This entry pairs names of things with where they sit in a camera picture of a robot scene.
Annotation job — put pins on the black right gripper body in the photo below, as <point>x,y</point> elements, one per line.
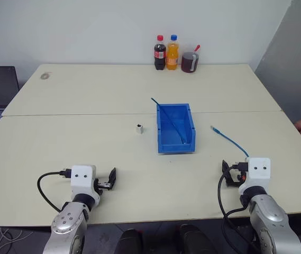
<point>233,182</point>

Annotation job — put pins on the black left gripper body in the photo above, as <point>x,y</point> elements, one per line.
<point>103,185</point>

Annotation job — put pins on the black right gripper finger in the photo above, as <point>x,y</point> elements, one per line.
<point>225,169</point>

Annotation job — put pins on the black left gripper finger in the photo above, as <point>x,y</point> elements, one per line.
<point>112,177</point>

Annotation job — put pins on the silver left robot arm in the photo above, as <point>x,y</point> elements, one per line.
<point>67,225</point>

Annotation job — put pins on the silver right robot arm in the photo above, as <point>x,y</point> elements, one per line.
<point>272,222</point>

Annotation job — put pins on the small white adapter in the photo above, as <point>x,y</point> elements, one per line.
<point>139,129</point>

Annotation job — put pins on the blue plastic storage bin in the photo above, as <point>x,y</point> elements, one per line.
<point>175,137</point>

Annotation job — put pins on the dark rounded shape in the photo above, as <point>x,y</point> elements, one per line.
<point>193,240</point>
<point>129,242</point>

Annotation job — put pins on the orange soda bottle, blue cap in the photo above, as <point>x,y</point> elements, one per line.
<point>172,56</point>

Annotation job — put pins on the grey partition panel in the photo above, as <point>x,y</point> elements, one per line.
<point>295,66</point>

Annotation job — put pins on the cola bottle with red cap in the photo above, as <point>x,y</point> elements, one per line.
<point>159,56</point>

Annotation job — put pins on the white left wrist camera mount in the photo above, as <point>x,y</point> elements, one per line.
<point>81,182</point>

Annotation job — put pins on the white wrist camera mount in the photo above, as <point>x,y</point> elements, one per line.
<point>81,182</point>
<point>257,174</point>

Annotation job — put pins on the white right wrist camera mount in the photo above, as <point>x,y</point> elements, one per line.
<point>257,174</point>

